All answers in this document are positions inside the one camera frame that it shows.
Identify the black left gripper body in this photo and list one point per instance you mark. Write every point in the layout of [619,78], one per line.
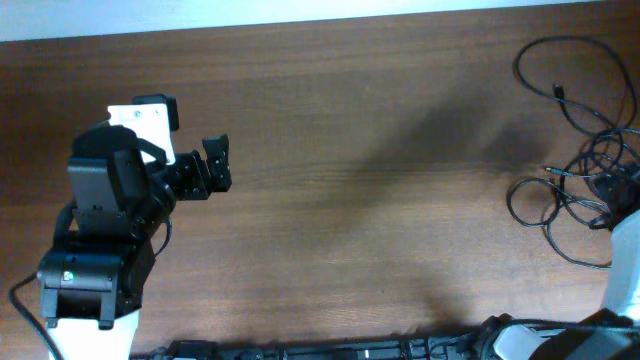
[195,176]

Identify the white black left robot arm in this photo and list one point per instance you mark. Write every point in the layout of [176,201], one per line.
[124,188]

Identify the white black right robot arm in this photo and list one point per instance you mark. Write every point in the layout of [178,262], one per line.
[600,310]

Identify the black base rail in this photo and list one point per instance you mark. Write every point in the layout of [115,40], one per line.
[450,346]

